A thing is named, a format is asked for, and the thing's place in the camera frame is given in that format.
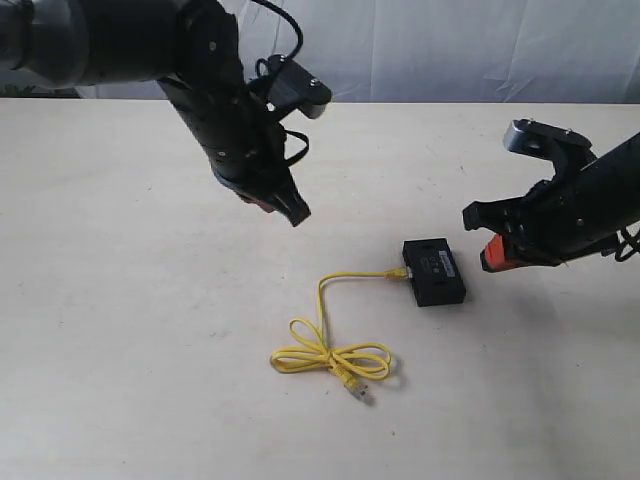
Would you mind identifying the black network switch box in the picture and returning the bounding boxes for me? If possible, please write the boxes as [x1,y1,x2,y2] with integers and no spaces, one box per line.
[402,238,467,307]

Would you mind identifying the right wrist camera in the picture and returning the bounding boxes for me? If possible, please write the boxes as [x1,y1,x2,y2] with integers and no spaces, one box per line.
[503,119,596,183]

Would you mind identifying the yellow ethernet cable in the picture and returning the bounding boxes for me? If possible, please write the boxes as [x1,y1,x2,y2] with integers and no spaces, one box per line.
[270,266,415,406]

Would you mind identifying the white wrinkled backdrop curtain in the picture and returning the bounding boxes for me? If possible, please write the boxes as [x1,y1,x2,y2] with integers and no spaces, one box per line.
[74,0,640,106]

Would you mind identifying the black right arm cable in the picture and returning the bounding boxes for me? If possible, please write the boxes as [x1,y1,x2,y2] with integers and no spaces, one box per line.
[602,219,640,264]

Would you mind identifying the green plant leaves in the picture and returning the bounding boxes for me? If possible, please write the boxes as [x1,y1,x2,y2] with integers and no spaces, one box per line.
[0,84,36,98]

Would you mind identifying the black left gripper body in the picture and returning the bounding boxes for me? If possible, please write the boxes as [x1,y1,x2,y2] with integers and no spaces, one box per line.
[159,78,293,200]

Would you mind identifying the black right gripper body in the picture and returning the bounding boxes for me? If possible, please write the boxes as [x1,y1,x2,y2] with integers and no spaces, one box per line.
[462,136,639,265]

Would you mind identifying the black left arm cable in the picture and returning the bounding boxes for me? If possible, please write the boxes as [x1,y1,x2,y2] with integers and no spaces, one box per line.
[247,0,310,166]

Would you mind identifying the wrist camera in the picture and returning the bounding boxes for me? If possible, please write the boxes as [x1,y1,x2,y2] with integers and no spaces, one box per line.
[503,119,596,183]
[249,55,332,121]

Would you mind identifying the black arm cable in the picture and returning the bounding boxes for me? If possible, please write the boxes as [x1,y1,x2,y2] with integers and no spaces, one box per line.
[247,0,310,166]
[602,219,640,264]

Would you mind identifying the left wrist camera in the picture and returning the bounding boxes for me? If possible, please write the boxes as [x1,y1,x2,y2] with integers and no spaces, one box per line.
[249,55,332,121]

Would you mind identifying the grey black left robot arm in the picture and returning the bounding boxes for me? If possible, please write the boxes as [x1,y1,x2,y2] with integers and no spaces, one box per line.
[1,1,310,225]

